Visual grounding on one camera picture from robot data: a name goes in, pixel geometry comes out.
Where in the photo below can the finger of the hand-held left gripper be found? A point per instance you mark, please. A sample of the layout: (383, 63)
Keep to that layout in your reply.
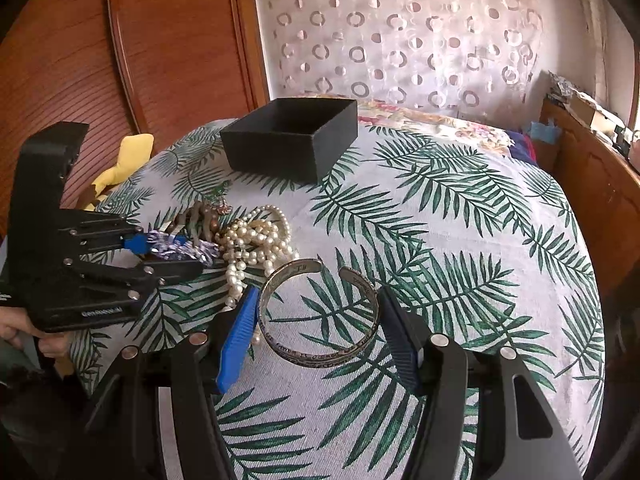
(134, 244)
(170, 270)

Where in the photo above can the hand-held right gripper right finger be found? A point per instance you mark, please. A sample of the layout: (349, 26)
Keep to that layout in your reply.
(400, 345)

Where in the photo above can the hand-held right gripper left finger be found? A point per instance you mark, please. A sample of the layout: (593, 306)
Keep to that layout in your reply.
(240, 335)

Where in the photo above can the small green pendant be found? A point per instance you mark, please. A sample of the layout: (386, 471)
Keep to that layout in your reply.
(220, 205)

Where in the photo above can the black cardboard box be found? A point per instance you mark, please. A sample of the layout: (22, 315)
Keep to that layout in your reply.
(280, 155)

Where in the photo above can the person's left hand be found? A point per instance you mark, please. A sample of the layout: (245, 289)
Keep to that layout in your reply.
(15, 327)

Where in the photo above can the yellow plush toy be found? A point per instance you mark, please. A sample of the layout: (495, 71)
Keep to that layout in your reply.
(125, 160)

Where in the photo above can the green leaf print blanket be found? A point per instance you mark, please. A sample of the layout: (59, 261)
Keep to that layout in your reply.
(400, 220)

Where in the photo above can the wooden wardrobe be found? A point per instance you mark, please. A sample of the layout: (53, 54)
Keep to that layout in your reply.
(175, 35)

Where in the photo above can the floral blanket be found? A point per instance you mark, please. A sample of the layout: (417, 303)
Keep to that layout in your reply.
(425, 120)

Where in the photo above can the dark blue blanket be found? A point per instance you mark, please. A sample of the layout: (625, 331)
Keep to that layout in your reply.
(522, 147)

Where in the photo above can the wooden cabinet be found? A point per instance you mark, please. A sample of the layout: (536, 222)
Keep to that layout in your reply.
(590, 185)

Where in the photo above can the blue plastic bag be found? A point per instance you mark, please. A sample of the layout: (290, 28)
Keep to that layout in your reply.
(544, 131)

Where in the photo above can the patterned cloth pile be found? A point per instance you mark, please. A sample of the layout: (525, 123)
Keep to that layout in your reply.
(560, 87)

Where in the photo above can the sheer curtain with circles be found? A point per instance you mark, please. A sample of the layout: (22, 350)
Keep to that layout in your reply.
(400, 25)

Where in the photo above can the checked window curtain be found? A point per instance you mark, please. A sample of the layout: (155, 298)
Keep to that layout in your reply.
(592, 35)

